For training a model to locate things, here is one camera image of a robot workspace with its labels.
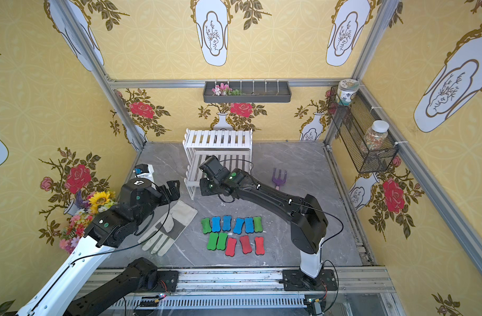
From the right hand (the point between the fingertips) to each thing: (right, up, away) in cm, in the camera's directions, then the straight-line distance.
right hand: (208, 180), depth 82 cm
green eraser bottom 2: (+5, -25, +1) cm, 26 cm away
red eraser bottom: (+9, -27, -1) cm, 29 cm away
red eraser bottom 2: (+15, -26, +1) cm, 30 cm away
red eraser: (+21, -26, 0) cm, 33 cm away
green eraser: (-2, -20, +5) cm, 21 cm away
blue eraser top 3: (+12, -21, +3) cm, 24 cm away
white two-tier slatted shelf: (+9, +16, +31) cm, 36 cm away
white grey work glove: (-18, -21, +4) cm, 28 cm away
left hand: (-15, 0, -11) cm, 19 cm away
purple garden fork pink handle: (+33, -3, +21) cm, 39 cm away
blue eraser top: (+2, -19, +4) cm, 20 cm away
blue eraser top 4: (+17, -20, +5) cm, 27 cm away
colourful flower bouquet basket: (-47, -11, -8) cm, 49 cm away
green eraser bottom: (+1, -26, +1) cm, 26 cm away
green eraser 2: (+21, -20, +3) cm, 29 cm away
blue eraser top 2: (+7, -19, +6) cm, 21 cm away
